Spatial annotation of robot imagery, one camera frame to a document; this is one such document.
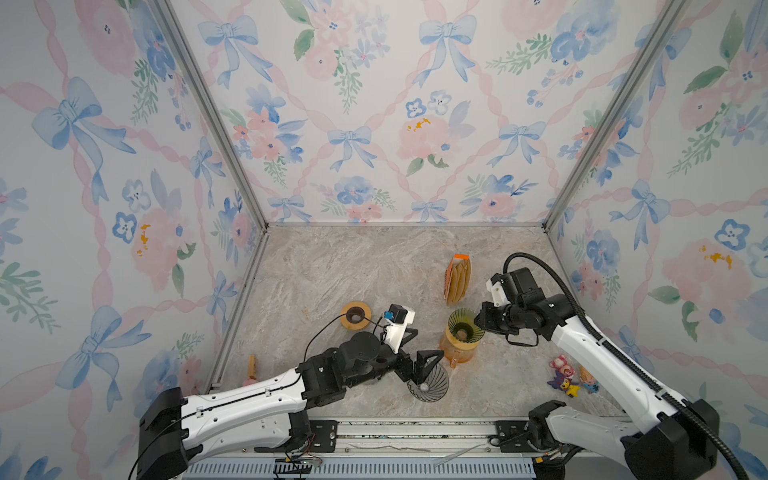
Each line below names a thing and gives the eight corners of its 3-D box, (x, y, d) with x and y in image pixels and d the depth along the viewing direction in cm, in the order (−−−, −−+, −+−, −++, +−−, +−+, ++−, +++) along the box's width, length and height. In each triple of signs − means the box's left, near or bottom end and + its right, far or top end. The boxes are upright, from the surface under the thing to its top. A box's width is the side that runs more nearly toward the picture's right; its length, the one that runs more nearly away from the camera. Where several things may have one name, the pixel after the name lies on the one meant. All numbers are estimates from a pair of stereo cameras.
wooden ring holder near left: (339, 330, 94) (338, 326, 92) (342, 305, 100) (341, 301, 98) (370, 330, 94) (370, 327, 92) (371, 305, 100) (371, 301, 98)
